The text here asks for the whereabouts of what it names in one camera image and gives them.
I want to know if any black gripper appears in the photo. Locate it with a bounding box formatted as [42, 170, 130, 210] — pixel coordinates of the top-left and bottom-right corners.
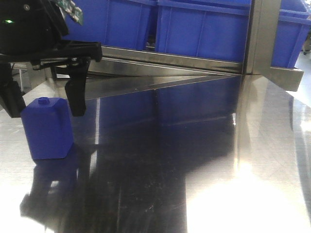
[0, 0, 102, 118]

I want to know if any blue part without cap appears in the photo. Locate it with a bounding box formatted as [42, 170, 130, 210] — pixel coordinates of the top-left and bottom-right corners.
[21, 97, 73, 160]

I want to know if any green circuit board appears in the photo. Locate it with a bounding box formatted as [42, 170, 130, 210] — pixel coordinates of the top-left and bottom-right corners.
[53, 0, 83, 25]

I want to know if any left blue storage bin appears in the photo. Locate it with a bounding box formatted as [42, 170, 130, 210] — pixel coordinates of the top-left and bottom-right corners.
[63, 0, 156, 50]

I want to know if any blue storage bin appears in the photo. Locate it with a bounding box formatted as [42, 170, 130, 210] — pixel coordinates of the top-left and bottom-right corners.
[271, 0, 311, 68]
[155, 0, 250, 63]
[63, 0, 156, 50]

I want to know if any middle blue storage bin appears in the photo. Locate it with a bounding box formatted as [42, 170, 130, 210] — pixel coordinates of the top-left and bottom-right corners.
[155, 0, 250, 63]

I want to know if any right blue storage bin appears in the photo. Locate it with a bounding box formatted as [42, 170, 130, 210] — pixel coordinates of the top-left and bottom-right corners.
[271, 0, 311, 68]

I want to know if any stainless steel shelf frame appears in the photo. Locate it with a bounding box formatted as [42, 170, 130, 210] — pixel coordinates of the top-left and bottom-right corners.
[14, 0, 305, 92]

